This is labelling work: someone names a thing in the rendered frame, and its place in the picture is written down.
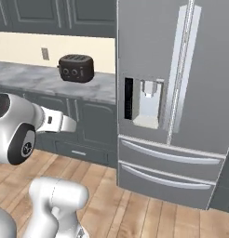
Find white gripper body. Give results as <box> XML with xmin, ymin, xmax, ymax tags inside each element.
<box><xmin>59</xmin><ymin>112</ymin><xmax>78</xmax><ymax>133</ymax></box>

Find dark grey drawer front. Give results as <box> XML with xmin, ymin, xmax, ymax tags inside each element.
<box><xmin>55</xmin><ymin>140</ymin><xmax>109</xmax><ymax>165</ymax></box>

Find black toaster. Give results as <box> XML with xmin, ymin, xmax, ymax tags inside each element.
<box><xmin>57</xmin><ymin>54</ymin><xmax>96</xmax><ymax>84</ymax></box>

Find dark grey upper cupboards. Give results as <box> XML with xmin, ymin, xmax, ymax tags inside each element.
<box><xmin>0</xmin><ymin>0</ymin><xmax>117</xmax><ymax>39</ymax></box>

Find stainless steel fridge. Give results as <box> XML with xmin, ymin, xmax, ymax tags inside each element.
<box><xmin>115</xmin><ymin>0</ymin><xmax>229</xmax><ymax>212</ymax></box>

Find dark grey tall cabinet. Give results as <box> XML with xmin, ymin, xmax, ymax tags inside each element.
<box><xmin>209</xmin><ymin>145</ymin><xmax>229</xmax><ymax>215</ymax></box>

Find silver cupboard door handle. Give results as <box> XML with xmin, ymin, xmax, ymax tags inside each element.
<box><xmin>74</xmin><ymin>99</ymin><xmax>80</xmax><ymax>123</ymax></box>
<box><xmin>66</xmin><ymin>98</ymin><xmax>72</xmax><ymax>117</ymax></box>

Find grey wall outlet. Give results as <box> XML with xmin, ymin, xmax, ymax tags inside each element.
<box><xmin>41</xmin><ymin>46</ymin><xmax>50</xmax><ymax>61</ymax></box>

